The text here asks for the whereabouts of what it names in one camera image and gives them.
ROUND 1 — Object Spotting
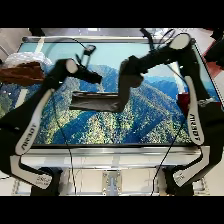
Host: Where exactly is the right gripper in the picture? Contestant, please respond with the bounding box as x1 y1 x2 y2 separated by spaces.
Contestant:
118 55 146 88

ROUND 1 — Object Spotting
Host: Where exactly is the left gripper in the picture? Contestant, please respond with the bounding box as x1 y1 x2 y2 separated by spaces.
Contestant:
77 65 104 85

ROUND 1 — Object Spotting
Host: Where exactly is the olive green shirt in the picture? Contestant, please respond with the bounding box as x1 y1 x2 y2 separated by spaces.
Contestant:
68 90 123 114

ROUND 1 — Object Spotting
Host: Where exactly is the red garment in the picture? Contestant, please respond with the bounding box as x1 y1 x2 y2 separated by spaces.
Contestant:
176 93 193 112

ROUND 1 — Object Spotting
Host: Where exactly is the brown garment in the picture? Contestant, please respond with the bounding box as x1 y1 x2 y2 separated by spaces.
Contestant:
0 61 47 86

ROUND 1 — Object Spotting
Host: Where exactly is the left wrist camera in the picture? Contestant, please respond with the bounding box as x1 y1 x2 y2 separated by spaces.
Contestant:
75 44 98 68

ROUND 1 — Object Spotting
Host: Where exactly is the black cable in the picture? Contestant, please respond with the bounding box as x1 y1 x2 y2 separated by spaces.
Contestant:
150 114 189 197
51 94 78 197

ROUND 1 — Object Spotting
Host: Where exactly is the silver frame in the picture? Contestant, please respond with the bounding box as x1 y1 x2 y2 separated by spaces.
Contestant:
12 34 214 197

